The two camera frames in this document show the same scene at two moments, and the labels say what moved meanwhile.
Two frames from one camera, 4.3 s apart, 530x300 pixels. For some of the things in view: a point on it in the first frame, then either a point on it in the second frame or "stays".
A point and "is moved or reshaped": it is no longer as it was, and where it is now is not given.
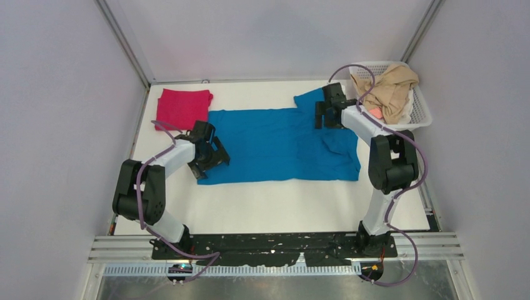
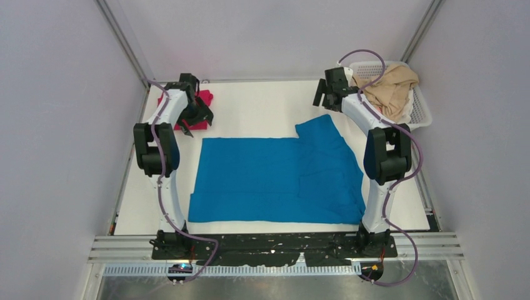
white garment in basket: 408,107 stays
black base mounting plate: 317,249 stays
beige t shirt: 390,92 stays
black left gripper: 217,159 to 204,114
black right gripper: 319,110 to 320,90
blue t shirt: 282,145 is moved or reshaped
